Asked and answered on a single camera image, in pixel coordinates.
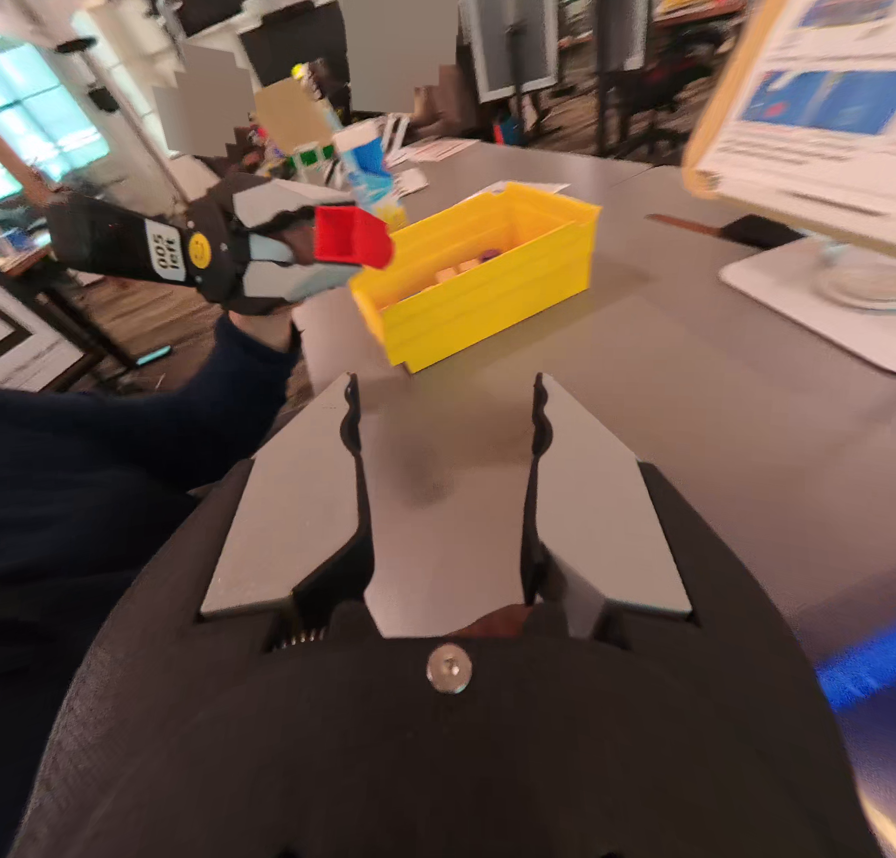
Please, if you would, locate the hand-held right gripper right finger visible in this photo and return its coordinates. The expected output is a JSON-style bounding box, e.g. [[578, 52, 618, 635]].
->
[[520, 373, 695, 640]]

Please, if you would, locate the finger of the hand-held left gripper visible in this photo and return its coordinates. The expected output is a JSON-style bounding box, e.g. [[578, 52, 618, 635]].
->
[[241, 231, 366, 302], [230, 174, 317, 234]]

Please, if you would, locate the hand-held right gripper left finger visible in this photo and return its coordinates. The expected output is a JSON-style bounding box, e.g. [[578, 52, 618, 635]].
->
[[199, 373, 377, 622]]

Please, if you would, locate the red one-stud plastic brick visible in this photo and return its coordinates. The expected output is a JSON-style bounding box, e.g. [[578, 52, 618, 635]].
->
[[313, 203, 396, 271]]

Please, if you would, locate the yellow plastic bin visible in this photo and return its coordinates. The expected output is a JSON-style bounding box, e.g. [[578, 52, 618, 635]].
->
[[349, 181, 603, 376]]

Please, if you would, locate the blue plastic bin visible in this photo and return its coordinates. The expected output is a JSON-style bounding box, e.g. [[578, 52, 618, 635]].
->
[[814, 630, 896, 715]]

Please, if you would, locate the person's left forearm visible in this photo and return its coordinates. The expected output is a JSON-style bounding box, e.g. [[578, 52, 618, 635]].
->
[[0, 315, 303, 502]]

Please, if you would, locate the person's left hand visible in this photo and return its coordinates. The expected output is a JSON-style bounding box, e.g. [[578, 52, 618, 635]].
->
[[226, 301, 303, 355]]

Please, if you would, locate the wooden document stand board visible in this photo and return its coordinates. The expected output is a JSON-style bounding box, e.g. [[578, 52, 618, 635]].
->
[[252, 77, 335, 156]]

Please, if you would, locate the white bottle with yellow label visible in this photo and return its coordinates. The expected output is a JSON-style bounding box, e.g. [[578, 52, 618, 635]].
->
[[332, 118, 408, 234]]

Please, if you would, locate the black white marker sign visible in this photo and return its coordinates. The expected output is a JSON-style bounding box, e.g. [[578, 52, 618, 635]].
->
[[0, 286, 86, 394]]

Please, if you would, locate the pile of coloured wooden blocks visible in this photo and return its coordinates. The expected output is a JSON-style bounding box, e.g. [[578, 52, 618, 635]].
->
[[380, 245, 506, 310]]

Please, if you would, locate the printed paper sheet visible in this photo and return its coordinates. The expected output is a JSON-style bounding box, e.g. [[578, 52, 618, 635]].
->
[[388, 137, 484, 169]]

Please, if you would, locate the laminated label sheet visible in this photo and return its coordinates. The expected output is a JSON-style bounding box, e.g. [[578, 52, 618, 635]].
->
[[482, 180, 573, 198]]

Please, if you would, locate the black panel tripod stand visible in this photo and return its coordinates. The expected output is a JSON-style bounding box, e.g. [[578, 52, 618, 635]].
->
[[500, 21, 554, 148]]

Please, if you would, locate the grey framed panel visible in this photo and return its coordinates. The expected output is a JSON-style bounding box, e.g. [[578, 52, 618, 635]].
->
[[461, 0, 562, 105]]

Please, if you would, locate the white stand base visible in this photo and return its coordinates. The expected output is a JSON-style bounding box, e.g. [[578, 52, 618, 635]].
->
[[719, 233, 896, 376]]

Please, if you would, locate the black office chair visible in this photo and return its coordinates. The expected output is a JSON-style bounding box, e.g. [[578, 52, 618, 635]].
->
[[615, 28, 709, 162]]

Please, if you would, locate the instruction sheet on stand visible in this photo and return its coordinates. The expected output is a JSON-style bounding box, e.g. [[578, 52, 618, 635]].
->
[[681, 0, 896, 260]]

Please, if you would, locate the printed instruction sheet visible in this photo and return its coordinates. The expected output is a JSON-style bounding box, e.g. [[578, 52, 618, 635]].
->
[[700, 0, 896, 241]]

